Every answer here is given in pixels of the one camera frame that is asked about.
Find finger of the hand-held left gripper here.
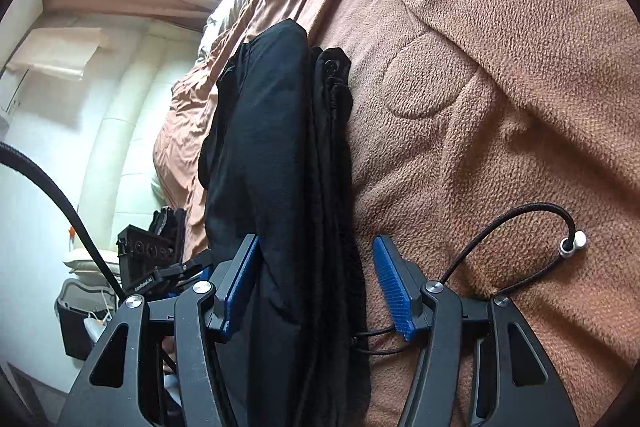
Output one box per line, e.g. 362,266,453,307
172,249,221,303

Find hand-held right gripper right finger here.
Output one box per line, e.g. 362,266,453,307
372,234,581,427

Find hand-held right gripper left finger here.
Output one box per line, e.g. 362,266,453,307
57,234,261,427

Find bed with orange sheet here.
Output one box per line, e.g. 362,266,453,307
152,0,640,427

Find black cable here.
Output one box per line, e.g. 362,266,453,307
0,143,128,305

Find black pants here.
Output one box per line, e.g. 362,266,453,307
197,18,588,427

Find cream padded headboard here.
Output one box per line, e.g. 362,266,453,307
80,24,201,253

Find folded dark clothes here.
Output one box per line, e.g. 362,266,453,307
151,206,187,258

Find black bin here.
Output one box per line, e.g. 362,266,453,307
54,282,118,360

